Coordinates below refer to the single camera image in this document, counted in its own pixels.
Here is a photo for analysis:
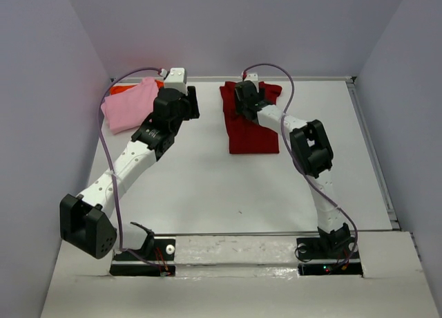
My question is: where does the dark red t shirt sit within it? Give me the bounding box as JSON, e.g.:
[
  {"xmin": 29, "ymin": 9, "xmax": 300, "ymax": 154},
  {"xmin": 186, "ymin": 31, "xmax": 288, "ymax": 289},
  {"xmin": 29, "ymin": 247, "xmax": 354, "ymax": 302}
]
[{"xmin": 220, "ymin": 82, "xmax": 280, "ymax": 155}]

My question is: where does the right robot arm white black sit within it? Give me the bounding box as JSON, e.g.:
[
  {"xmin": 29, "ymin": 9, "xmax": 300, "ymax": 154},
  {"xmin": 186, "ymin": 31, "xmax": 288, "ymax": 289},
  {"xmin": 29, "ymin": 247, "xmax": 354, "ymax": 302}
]
[{"xmin": 234, "ymin": 80, "xmax": 357, "ymax": 263}]

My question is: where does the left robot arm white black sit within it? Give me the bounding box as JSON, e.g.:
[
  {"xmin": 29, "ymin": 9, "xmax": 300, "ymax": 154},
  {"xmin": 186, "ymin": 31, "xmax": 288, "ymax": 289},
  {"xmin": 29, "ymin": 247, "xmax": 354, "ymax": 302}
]
[{"xmin": 59, "ymin": 86, "xmax": 200, "ymax": 259}]

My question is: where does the orange folded t shirt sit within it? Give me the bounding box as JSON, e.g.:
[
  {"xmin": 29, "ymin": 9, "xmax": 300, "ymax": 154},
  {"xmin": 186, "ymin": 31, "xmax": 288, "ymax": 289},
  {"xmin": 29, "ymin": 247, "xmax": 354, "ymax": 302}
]
[{"xmin": 109, "ymin": 79, "xmax": 164, "ymax": 95}]

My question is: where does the pink folded t shirt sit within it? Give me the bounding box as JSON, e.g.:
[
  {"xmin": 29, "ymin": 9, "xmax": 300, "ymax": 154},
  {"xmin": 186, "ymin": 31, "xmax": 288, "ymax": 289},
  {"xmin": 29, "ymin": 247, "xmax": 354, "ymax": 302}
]
[{"xmin": 101, "ymin": 77, "xmax": 160, "ymax": 135}]

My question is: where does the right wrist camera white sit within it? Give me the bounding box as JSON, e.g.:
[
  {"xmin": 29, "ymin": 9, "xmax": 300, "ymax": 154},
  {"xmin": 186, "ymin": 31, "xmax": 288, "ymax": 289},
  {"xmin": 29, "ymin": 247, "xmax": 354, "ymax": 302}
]
[{"xmin": 242, "ymin": 73, "xmax": 259, "ymax": 84}]

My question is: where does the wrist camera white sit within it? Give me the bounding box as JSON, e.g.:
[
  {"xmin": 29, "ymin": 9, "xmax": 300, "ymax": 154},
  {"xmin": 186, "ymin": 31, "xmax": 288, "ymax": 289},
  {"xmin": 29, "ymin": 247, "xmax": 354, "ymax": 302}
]
[
  {"xmin": 160, "ymin": 68, "xmax": 187, "ymax": 94},
  {"xmin": 242, "ymin": 73, "xmax": 259, "ymax": 84}
]

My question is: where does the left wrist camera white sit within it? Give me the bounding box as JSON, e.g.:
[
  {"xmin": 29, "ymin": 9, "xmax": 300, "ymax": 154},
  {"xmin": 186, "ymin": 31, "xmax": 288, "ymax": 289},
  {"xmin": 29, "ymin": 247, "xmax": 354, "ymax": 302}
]
[{"xmin": 160, "ymin": 68, "xmax": 187, "ymax": 94}]

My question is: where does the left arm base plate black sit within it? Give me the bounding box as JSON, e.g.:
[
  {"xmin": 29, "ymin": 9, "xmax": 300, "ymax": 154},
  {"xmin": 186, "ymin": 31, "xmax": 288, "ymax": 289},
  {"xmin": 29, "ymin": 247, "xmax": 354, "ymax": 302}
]
[{"xmin": 109, "ymin": 236, "xmax": 176, "ymax": 277}]

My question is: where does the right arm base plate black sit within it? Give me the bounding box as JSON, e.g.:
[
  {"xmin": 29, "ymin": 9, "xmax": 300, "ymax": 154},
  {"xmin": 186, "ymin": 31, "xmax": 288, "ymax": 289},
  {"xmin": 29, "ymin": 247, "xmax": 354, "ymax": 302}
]
[{"xmin": 294, "ymin": 237, "xmax": 363, "ymax": 277}]

